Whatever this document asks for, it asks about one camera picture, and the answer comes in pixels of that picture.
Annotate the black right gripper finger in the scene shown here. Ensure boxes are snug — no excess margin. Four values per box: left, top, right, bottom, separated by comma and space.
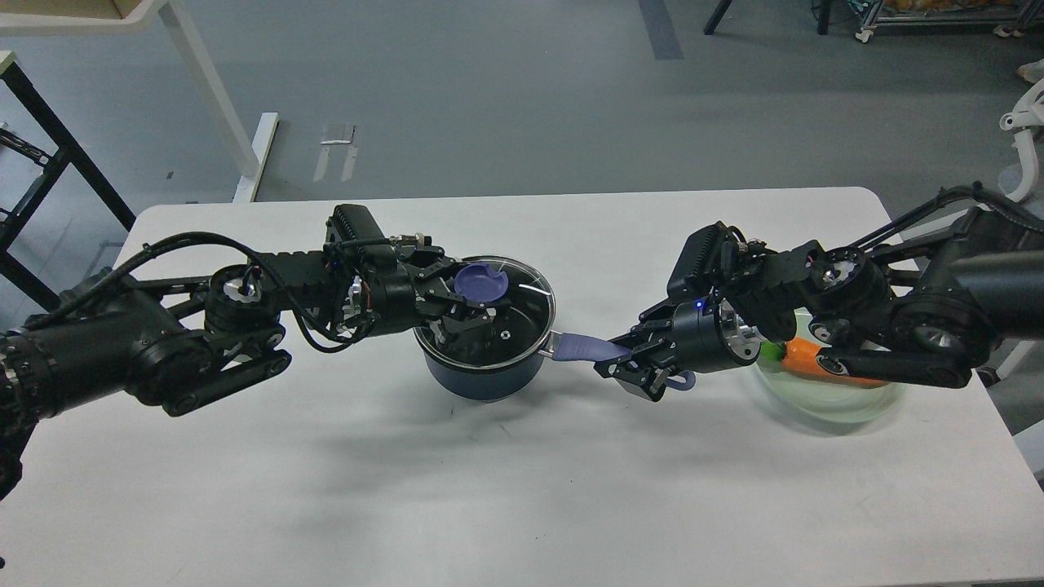
594, 342, 694, 402
608, 298, 694, 348

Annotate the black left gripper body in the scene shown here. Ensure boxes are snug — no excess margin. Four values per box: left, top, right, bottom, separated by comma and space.
359, 245, 446, 337

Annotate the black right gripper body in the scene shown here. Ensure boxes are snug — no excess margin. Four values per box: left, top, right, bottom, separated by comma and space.
671, 300, 763, 373

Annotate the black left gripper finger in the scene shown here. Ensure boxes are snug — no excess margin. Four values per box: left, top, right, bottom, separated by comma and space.
413, 253, 511, 304
420, 298, 512, 348

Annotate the glass pot lid purple knob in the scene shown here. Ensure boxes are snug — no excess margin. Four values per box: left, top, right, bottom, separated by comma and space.
414, 255, 557, 370

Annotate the dark blue saucepan purple handle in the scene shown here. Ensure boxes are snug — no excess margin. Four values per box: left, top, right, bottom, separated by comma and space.
414, 255, 697, 402

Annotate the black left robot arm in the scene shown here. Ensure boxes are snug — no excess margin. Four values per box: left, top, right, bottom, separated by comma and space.
1, 204, 511, 497

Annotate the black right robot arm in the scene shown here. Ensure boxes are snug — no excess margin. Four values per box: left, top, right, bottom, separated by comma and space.
595, 183, 1043, 402

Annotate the orange toy carrot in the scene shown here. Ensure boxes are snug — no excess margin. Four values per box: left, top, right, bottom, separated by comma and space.
759, 338, 889, 388

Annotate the clear glass plate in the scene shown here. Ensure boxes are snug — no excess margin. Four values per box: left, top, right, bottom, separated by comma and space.
754, 308, 905, 424

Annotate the white chair base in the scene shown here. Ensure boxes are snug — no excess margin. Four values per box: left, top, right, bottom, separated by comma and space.
905, 78, 1044, 271

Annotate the metal wheeled cart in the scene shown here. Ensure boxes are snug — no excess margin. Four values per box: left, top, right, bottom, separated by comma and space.
845, 1, 1042, 43

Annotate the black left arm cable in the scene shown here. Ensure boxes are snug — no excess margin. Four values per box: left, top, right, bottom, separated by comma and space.
49, 232, 376, 355

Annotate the white table frame leg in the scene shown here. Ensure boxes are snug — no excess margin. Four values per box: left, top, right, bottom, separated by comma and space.
1, 1, 280, 204

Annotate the black metal rack frame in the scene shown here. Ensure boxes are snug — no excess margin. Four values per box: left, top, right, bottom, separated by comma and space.
1, 50, 135, 311

